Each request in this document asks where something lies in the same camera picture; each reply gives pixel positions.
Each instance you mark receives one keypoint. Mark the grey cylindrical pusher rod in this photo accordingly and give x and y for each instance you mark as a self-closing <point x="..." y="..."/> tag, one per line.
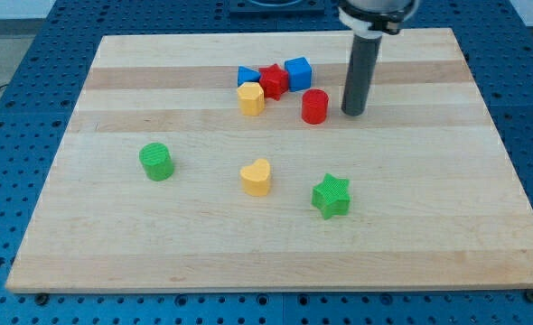
<point x="363" y="59"/>

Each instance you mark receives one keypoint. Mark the green cylinder block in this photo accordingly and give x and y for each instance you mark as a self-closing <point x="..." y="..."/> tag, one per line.
<point x="156" y="161"/>

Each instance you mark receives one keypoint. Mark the blue triangle block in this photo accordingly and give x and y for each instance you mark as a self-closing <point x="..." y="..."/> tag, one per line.
<point x="247" y="75"/>

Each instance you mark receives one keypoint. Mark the yellow hexagon block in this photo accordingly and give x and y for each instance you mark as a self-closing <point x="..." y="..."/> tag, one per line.
<point x="251" y="99"/>

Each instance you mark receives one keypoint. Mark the blue cube block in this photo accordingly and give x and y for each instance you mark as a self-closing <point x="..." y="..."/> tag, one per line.
<point x="299" y="74"/>

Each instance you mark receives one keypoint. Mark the red cylinder block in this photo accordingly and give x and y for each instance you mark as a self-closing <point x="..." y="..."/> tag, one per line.
<point x="314" y="106"/>

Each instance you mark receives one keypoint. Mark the red star block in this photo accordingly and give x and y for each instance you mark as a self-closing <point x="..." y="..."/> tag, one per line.
<point x="274" y="81"/>

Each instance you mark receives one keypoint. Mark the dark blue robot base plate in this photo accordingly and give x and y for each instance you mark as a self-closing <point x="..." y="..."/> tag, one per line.
<point x="248" y="7"/>

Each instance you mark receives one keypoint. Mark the light wooden board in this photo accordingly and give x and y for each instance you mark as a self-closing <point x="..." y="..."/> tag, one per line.
<point x="435" y="201"/>

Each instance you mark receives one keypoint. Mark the yellow heart block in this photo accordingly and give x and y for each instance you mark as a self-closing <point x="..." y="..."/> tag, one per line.
<point x="256" y="178"/>

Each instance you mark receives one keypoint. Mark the green star block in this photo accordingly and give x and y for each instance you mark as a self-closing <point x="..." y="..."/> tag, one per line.
<point x="331" y="196"/>

